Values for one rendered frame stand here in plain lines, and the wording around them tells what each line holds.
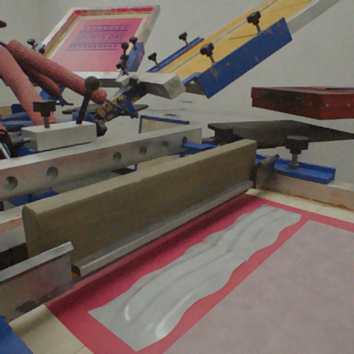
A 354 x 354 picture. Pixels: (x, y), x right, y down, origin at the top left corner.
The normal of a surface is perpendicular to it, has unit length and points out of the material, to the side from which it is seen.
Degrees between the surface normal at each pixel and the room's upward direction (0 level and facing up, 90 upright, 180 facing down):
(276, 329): 0
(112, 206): 90
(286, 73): 90
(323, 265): 0
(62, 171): 90
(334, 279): 0
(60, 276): 90
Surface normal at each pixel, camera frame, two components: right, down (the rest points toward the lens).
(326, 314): 0.00, -0.95
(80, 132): 0.76, 0.21
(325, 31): -0.66, 0.23
